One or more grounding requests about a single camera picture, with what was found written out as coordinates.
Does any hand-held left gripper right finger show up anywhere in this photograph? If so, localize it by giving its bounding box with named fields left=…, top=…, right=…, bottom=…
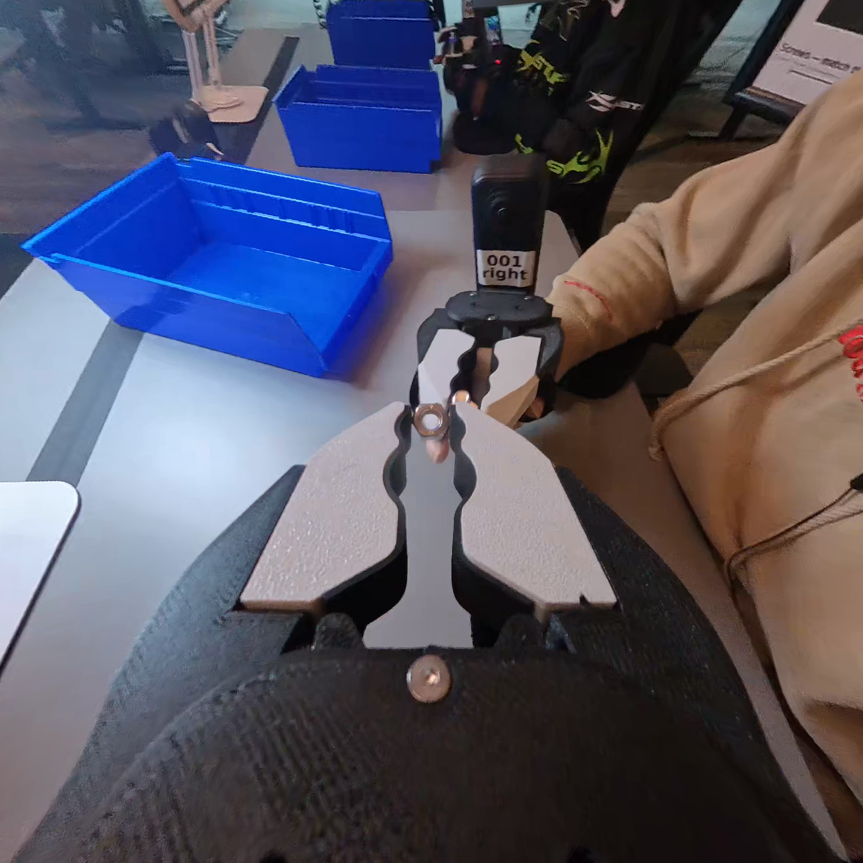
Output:
left=450, top=405, right=618, bottom=611

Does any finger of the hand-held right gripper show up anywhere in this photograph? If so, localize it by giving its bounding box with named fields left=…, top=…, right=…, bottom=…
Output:
left=482, top=335, right=543, bottom=429
left=418, top=329, right=473, bottom=407

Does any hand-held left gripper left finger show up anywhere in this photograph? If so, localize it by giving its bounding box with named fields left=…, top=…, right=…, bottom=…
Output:
left=239, top=401, right=411, bottom=613

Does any blue plastic bin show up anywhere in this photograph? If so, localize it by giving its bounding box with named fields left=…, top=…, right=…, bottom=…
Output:
left=327, top=0, right=436, bottom=70
left=20, top=154, right=394, bottom=378
left=273, top=64, right=445, bottom=175

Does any person's right forearm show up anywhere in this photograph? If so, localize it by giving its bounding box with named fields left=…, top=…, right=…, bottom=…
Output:
left=545, top=121, right=844, bottom=382

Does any person's right hand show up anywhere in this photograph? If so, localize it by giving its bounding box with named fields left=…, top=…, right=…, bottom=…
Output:
left=425, top=396, right=546, bottom=466

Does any cardboard instruction board stand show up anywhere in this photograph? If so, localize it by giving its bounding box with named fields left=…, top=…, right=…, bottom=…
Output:
left=162, top=0, right=271, bottom=124

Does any white instruction sign stand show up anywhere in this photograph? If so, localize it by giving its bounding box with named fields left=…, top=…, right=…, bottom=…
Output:
left=0, top=480, right=80, bottom=665

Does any small black device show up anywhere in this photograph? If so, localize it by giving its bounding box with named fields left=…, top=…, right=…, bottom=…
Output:
left=147, top=101, right=225, bottom=163

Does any framed marker poster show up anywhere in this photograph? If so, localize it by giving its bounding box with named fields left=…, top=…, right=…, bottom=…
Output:
left=725, top=0, right=863, bottom=139

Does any thin black cable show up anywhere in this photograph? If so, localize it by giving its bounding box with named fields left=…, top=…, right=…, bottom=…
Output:
left=727, top=472, right=863, bottom=574

